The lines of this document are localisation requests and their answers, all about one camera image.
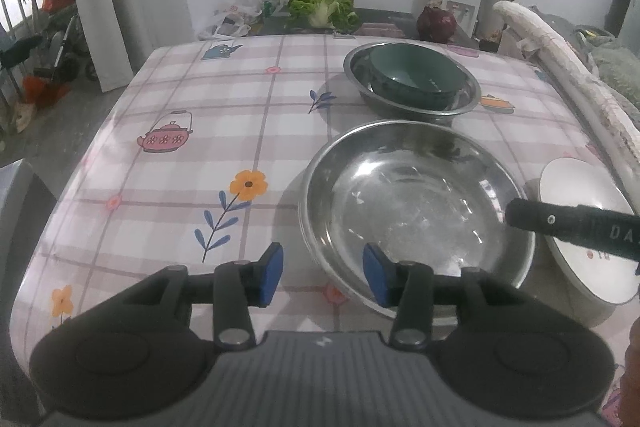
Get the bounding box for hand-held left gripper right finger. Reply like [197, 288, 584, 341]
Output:
[362, 243, 531, 352]

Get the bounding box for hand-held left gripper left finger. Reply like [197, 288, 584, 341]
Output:
[117, 242, 285, 352]

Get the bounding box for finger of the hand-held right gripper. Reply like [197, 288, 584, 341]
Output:
[505, 198, 583, 244]

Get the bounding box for white ceramic bowl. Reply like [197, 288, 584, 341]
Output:
[539, 157, 640, 308]

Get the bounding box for large steel bowl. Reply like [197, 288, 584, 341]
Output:
[298, 119, 537, 320]

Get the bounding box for small steel bowl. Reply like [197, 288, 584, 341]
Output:
[343, 41, 482, 116]

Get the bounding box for green ceramic bowl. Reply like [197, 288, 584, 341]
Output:
[369, 44, 466, 111]

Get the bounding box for person's right forearm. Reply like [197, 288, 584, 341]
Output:
[625, 317, 640, 427]

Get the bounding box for green leaf-print pillow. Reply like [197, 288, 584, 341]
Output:
[587, 39, 640, 108]

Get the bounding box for grey blanket yellow patches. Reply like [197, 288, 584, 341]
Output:
[530, 7, 640, 52]

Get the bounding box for white water dispenser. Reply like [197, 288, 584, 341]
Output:
[440, 0, 483, 38]

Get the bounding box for pink food package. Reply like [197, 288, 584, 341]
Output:
[361, 22, 405, 38]

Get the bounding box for white plastic bag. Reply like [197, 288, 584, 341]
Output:
[200, 4, 263, 40]

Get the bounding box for dark low table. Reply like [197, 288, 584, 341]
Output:
[200, 7, 496, 52]

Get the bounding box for green lettuce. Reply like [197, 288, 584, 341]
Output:
[286, 0, 362, 30]

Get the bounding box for red plastic object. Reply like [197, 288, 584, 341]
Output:
[22, 76, 71, 104]

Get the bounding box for folded metal cart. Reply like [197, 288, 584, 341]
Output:
[35, 14, 98, 82]

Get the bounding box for black hanging object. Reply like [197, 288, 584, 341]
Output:
[0, 34, 43, 68]

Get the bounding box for metal balcony railing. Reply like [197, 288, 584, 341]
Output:
[0, 0, 66, 108]

